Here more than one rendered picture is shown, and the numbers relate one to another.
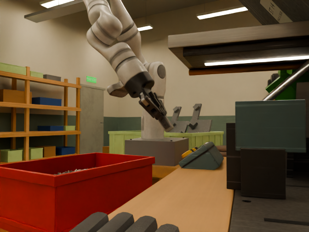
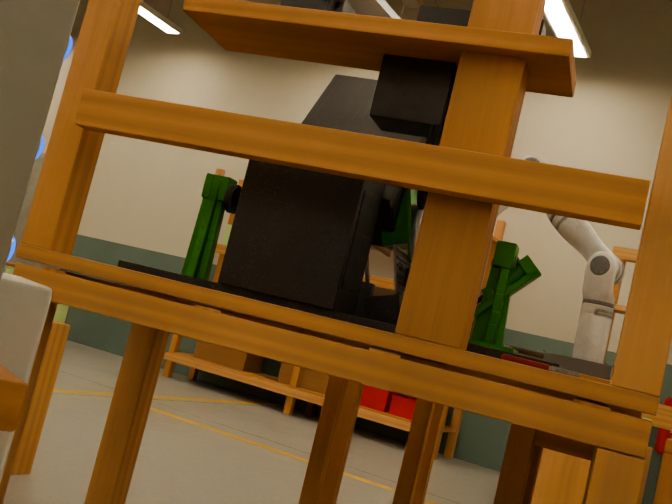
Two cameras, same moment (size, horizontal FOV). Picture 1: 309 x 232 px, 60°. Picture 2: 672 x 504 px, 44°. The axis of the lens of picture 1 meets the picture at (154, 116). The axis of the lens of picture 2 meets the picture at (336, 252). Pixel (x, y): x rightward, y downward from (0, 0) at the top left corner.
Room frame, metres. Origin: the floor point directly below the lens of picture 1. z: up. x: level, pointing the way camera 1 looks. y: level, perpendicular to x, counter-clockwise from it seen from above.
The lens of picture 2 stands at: (0.38, -2.50, 0.85)
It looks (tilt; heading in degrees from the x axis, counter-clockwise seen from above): 5 degrees up; 90
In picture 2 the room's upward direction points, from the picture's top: 14 degrees clockwise
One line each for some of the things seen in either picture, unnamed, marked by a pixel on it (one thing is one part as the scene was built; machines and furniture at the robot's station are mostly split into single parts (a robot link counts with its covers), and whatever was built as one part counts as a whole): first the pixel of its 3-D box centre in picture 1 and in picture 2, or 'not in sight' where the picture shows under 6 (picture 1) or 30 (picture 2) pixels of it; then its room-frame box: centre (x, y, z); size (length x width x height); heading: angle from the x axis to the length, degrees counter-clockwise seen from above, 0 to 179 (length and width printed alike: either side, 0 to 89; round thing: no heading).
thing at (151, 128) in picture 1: (153, 118); (592, 333); (1.17, 0.00, 1.03); 0.09 x 0.09 x 0.17; 71
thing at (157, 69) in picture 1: (153, 82); (602, 281); (1.16, 0.00, 1.19); 0.09 x 0.09 x 0.17; 51
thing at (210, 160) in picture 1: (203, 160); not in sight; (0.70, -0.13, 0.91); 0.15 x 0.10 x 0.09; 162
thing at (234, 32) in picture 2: not in sight; (376, 45); (0.35, -0.60, 1.52); 0.90 x 0.25 x 0.04; 162
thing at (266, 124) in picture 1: (269, 148); not in sight; (0.39, -0.17, 0.97); 0.10 x 0.02 x 0.14; 72
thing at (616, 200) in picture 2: not in sight; (332, 151); (0.31, -0.70, 1.23); 1.30 x 0.05 x 0.09; 162
